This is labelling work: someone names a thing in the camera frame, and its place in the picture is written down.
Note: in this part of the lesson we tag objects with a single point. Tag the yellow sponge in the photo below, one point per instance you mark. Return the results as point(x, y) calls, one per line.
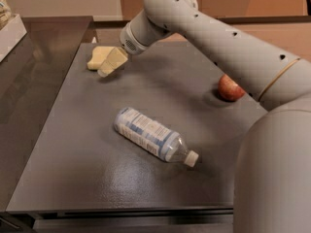
point(99, 54)

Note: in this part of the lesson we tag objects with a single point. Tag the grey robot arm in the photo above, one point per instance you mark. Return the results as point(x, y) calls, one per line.
point(272, 184)

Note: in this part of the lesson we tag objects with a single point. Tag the white box with items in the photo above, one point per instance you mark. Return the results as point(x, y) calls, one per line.
point(12, 29)

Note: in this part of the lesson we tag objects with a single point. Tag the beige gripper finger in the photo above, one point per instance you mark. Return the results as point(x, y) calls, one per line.
point(114, 60)

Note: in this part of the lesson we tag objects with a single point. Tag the red apple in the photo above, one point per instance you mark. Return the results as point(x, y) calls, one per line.
point(229, 90)

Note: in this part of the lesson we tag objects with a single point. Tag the clear plastic water bottle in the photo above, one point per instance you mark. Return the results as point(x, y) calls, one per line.
point(154, 137)

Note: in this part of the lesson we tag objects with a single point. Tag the dark side table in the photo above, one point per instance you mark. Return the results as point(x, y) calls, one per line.
point(30, 78)

